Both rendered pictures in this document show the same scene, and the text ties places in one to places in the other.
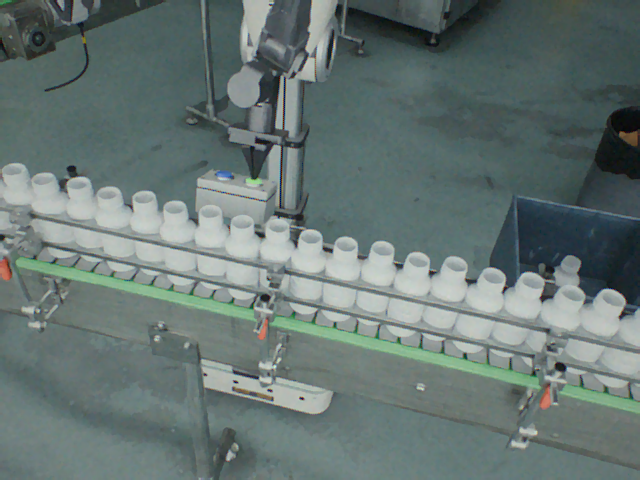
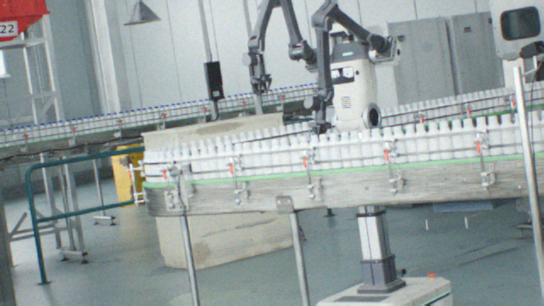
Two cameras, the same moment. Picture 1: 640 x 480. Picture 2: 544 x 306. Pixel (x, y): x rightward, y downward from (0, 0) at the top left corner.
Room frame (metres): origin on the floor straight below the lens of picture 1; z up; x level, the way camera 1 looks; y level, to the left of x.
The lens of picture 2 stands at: (-4.00, -2.25, 1.43)
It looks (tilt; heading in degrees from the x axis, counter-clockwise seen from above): 4 degrees down; 29
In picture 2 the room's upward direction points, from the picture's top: 8 degrees counter-clockwise
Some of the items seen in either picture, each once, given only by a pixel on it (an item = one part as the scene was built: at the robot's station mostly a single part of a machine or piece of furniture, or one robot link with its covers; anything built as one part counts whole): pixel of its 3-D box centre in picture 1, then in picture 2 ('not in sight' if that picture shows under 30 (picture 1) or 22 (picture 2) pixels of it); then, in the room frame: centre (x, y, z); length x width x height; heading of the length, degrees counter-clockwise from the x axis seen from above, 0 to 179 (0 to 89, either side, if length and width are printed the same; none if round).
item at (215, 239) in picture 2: not in sight; (222, 189); (4.18, 2.79, 0.59); 1.10 x 0.62 x 1.18; 153
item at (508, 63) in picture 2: not in sight; (513, 76); (4.64, 0.21, 1.22); 0.23 x 0.04 x 0.32; 63
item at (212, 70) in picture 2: not in sight; (212, 82); (5.76, 3.68, 1.55); 0.17 x 0.15 x 0.42; 153
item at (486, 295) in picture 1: (479, 310); (377, 146); (0.61, -0.27, 1.08); 0.06 x 0.06 x 0.17
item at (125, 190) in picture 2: not in sight; (128, 167); (8.88, 7.19, 0.55); 0.40 x 0.38 x 1.10; 171
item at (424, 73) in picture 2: not in sight; (412, 110); (6.77, 1.92, 0.96); 0.82 x 0.50 x 1.91; 153
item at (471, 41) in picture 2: not in sight; (473, 99); (7.57, 1.51, 0.96); 0.82 x 0.50 x 1.91; 153
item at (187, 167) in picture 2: not in sight; (181, 190); (0.72, 0.90, 0.96); 0.23 x 0.10 x 0.27; 171
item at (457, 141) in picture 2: not in sight; (458, 138); (0.56, -0.67, 1.08); 0.06 x 0.06 x 0.17
